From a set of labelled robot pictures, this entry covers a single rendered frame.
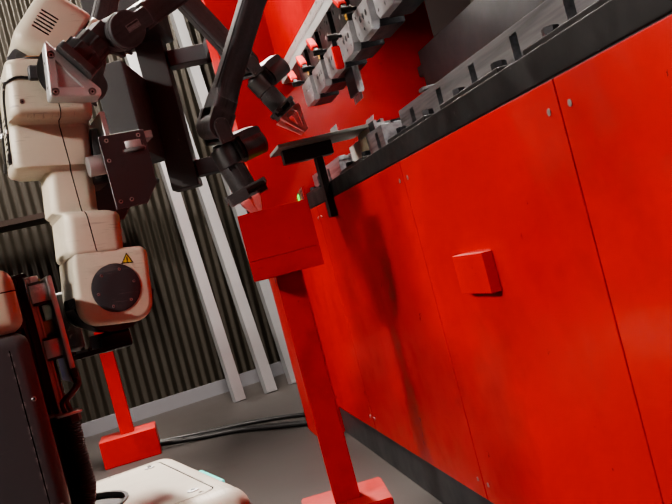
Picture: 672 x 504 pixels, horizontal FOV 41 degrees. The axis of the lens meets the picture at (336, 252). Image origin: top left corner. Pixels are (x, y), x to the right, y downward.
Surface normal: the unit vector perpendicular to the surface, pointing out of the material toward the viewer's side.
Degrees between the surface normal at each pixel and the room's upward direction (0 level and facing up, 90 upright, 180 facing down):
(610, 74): 90
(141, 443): 90
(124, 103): 90
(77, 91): 90
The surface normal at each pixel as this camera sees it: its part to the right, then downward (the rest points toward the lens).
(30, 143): 0.41, -0.11
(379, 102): 0.20, -0.04
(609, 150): -0.95, 0.25
